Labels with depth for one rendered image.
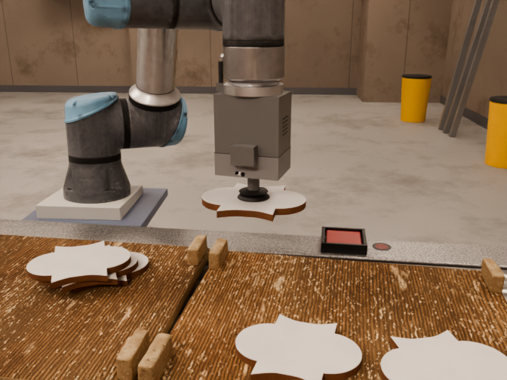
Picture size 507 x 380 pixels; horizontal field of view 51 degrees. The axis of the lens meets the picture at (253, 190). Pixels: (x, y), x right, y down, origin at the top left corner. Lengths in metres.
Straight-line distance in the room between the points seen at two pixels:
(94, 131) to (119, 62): 8.72
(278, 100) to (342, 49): 8.86
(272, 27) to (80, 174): 0.70
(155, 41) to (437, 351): 0.81
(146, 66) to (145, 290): 0.57
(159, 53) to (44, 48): 9.24
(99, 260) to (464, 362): 0.48
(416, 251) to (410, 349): 0.34
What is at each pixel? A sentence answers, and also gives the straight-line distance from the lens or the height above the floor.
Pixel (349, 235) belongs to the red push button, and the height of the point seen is 0.93.
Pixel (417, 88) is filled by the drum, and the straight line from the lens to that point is 7.10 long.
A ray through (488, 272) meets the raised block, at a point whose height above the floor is 0.96.
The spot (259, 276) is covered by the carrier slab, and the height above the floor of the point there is 0.94.
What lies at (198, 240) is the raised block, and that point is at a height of 0.96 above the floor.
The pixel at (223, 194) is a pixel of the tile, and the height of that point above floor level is 1.06.
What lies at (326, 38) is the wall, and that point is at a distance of 9.46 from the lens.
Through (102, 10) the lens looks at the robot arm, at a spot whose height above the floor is 1.30.
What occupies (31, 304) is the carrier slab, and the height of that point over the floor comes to 0.94.
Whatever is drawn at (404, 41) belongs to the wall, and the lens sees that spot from 8.78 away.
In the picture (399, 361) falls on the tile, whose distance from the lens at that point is 0.61.
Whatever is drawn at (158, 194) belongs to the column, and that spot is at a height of 0.87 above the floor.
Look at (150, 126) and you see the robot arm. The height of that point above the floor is 1.06.
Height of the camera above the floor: 1.29
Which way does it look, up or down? 18 degrees down
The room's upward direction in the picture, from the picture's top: straight up
